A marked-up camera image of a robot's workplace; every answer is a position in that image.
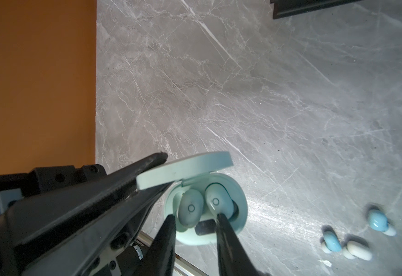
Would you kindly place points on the blue earbud upper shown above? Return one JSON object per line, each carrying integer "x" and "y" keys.
{"x": 378, "y": 221}

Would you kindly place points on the black grey checkerboard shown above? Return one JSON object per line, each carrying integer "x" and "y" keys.
{"x": 286, "y": 8}

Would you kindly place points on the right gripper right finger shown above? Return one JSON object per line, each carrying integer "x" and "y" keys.
{"x": 232, "y": 258}

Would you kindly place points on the mint earbud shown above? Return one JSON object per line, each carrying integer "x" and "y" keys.
{"x": 191, "y": 208}
{"x": 219, "y": 201}

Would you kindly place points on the mint green earbud case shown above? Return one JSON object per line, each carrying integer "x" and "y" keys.
{"x": 197, "y": 172}

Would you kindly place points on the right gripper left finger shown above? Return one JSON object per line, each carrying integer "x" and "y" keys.
{"x": 159, "y": 260}

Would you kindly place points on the blue earbud lower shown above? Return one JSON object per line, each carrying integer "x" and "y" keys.
{"x": 330, "y": 243}

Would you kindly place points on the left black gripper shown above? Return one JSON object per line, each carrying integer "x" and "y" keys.
{"x": 42, "y": 208}

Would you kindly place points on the white earbud near blue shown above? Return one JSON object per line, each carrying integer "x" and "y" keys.
{"x": 354, "y": 250}

